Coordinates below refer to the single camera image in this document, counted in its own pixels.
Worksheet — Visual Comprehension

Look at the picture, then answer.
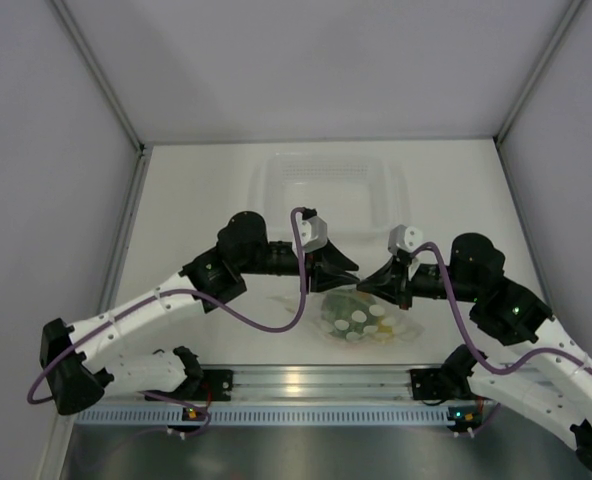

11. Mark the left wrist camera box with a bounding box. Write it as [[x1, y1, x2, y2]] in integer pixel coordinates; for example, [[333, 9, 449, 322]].
[[297, 216, 328, 254]]

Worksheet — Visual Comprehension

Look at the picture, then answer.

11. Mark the aluminium mounting rail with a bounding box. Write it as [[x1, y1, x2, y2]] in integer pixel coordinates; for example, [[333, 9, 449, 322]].
[[100, 364, 592, 402]]

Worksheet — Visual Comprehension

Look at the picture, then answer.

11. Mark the slotted grey cable duct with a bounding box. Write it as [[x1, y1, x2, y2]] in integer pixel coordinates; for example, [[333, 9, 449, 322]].
[[76, 404, 480, 427]]

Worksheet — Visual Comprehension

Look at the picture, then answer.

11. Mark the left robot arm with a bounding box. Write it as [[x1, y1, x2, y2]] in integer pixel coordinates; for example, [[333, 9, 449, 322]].
[[34, 207, 359, 416]]

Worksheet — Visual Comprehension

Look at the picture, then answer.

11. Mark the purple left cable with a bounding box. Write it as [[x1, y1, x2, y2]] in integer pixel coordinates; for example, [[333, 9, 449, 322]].
[[25, 206, 317, 404]]

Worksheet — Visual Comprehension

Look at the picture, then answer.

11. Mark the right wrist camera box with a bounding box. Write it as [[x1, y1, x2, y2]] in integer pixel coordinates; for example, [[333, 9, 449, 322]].
[[387, 224, 424, 255]]

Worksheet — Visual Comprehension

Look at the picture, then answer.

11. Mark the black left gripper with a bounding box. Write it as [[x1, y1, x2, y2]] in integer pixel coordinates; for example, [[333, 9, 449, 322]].
[[237, 237, 359, 295]]

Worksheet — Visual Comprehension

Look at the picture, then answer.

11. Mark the yellow fake food piece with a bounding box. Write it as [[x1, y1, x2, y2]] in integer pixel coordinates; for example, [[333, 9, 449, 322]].
[[363, 324, 400, 344]]

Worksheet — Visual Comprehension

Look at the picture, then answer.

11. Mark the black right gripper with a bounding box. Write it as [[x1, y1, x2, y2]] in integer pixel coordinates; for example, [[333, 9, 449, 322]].
[[357, 254, 481, 310]]

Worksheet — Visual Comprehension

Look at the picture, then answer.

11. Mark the clear zip top bag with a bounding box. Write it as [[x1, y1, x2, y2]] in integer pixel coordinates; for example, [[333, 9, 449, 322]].
[[290, 286, 425, 349]]

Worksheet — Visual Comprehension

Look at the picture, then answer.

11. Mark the white perforated plastic basket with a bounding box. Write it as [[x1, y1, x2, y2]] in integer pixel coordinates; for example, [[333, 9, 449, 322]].
[[248, 152, 410, 239]]

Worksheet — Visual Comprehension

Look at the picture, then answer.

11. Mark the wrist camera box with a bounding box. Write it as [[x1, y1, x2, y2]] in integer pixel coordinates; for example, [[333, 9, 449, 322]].
[[387, 224, 424, 255], [297, 216, 328, 254]]

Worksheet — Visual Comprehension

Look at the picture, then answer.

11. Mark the green netted fake melon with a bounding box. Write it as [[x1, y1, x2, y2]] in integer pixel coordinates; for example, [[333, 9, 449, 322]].
[[318, 290, 386, 343]]

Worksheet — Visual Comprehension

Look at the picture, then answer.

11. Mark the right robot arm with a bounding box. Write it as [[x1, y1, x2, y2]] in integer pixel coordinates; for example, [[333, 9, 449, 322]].
[[357, 226, 592, 472]]

